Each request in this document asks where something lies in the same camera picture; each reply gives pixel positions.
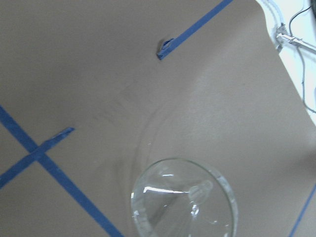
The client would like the clear glass funnel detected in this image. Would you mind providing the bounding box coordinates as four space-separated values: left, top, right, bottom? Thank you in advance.
130 158 238 237

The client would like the brown paper table cover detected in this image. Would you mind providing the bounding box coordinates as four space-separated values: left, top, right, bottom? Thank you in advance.
0 0 316 237

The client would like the white curved bracket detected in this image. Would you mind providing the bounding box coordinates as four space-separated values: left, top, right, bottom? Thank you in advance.
257 0 288 53

